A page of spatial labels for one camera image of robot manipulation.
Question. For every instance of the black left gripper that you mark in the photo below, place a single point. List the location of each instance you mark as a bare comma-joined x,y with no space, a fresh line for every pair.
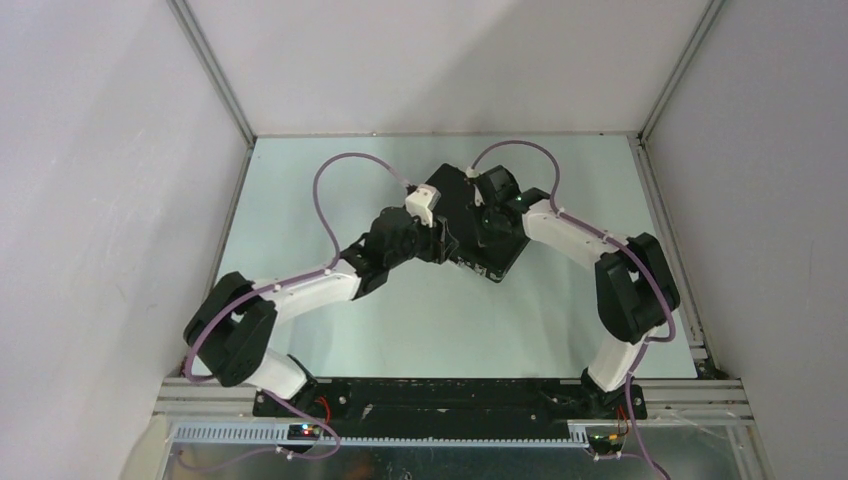
439,243

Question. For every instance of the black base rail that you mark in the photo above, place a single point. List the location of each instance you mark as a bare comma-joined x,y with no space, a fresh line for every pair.
463,409

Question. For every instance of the black aluminium poker case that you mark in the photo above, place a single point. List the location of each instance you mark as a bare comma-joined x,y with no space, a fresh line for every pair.
457,204

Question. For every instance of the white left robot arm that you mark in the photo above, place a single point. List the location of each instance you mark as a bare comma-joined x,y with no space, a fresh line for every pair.
229,335

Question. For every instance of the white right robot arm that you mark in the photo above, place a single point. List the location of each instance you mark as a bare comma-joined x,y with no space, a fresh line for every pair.
636,293

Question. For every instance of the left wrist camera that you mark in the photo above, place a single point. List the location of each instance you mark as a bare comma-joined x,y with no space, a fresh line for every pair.
421,202

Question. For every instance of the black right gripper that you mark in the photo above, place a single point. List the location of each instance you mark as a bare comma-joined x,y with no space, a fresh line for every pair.
494,238

